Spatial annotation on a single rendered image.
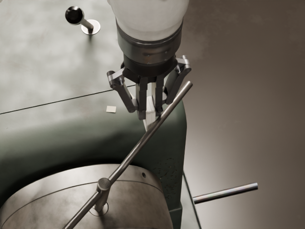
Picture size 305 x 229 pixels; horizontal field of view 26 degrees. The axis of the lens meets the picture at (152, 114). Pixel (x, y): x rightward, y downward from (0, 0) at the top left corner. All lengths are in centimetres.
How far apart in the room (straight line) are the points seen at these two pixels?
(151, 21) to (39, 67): 45
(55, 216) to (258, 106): 167
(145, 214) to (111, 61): 29
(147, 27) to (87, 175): 38
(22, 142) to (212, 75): 166
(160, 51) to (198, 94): 180
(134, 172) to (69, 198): 13
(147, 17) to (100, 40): 45
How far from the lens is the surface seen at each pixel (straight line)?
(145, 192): 117
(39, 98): 120
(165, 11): 81
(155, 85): 101
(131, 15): 82
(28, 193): 116
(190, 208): 186
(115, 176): 106
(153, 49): 88
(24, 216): 115
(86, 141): 116
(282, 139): 262
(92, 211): 111
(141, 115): 108
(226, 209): 246
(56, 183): 114
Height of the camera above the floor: 225
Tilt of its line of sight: 59 degrees down
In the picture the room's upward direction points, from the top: straight up
